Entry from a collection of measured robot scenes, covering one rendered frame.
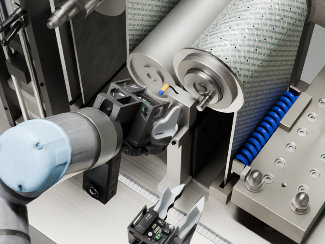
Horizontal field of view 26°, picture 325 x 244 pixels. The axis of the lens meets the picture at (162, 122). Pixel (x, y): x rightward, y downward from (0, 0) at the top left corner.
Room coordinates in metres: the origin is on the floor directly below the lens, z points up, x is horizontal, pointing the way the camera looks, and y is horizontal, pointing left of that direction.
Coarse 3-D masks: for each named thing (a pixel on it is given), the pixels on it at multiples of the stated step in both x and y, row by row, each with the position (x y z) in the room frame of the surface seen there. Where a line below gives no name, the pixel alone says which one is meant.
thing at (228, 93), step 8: (192, 56) 0.76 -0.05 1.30; (184, 64) 0.76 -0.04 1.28; (192, 64) 0.75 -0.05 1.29; (200, 64) 0.74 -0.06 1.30; (208, 64) 0.73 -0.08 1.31; (184, 72) 0.76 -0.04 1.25; (208, 72) 0.73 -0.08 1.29; (216, 72) 0.72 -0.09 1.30; (224, 80) 0.71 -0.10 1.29; (224, 88) 0.71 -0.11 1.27; (232, 88) 0.71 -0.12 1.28; (224, 96) 0.71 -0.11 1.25; (232, 96) 0.70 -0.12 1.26; (208, 104) 0.72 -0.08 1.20; (216, 104) 0.71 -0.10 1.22; (224, 104) 0.71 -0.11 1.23
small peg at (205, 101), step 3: (204, 96) 0.71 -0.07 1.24; (207, 96) 0.71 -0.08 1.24; (204, 99) 0.71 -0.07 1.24; (207, 99) 0.71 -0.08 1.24; (210, 99) 0.71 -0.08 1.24; (201, 102) 0.70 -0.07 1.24; (204, 102) 0.70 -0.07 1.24; (207, 102) 0.70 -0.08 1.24; (198, 105) 0.69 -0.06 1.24; (201, 105) 0.69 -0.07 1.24; (204, 105) 0.69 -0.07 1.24; (198, 108) 0.69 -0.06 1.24; (201, 108) 0.69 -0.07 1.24; (204, 108) 0.69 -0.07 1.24
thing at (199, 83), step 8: (192, 72) 0.74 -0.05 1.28; (200, 72) 0.73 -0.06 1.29; (184, 80) 0.74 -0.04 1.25; (192, 80) 0.73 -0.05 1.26; (200, 80) 0.72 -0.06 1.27; (208, 80) 0.72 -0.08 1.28; (216, 80) 0.72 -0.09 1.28; (192, 88) 0.73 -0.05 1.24; (200, 88) 0.72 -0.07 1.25; (208, 88) 0.71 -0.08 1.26; (216, 88) 0.71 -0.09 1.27; (200, 96) 0.72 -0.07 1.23; (216, 96) 0.70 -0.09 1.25
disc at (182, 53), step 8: (184, 48) 0.77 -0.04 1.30; (192, 48) 0.76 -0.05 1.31; (176, 56) 0.78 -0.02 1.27; (184, 56) 0.77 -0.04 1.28; (200, 56) 0.75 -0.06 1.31; (208, 56) 0.74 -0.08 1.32; (176, 64) 0.78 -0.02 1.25; (216, 64) 0.73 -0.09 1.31; (224, 64) 0.72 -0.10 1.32; (176, 72) 0.78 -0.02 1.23; (224, 72) 0.72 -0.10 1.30; (232, 72) 0.71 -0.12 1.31; (232, 80) 0.71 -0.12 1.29; (240, 88) 0.70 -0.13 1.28; (240, 96) 0.70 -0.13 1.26; (232, 104) 0.71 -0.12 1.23; (240, 104) 0.70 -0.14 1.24
